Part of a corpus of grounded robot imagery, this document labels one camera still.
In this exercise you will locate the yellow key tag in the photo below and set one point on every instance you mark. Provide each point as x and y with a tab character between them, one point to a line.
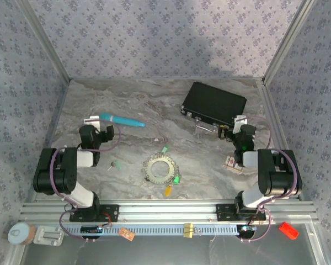
168	190

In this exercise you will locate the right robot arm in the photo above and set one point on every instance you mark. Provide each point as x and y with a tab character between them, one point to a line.
275	176

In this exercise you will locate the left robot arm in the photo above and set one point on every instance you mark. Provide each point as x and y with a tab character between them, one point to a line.
55	176

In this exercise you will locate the teal pen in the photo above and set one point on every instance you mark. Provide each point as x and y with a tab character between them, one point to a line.
121	119

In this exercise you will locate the red plastic block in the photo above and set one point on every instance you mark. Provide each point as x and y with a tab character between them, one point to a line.
288	230

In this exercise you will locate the white plastic holder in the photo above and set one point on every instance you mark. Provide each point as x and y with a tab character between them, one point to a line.
48	235

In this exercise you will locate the metal can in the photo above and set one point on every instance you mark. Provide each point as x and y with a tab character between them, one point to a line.
19	234

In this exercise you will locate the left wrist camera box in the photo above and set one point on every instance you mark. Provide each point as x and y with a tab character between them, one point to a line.
92	122

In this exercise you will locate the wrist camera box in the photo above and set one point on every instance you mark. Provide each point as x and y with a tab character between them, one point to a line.
240	121
92	122

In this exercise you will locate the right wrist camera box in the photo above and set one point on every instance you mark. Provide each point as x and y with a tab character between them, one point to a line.
240	121

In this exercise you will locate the aluminium side rail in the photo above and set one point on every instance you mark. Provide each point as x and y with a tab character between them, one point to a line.
273	116

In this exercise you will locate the aluminium mounting rail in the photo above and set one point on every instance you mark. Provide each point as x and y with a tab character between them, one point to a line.
165	211

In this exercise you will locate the aluminium frame post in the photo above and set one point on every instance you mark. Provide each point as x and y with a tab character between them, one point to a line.
44	41
289	38

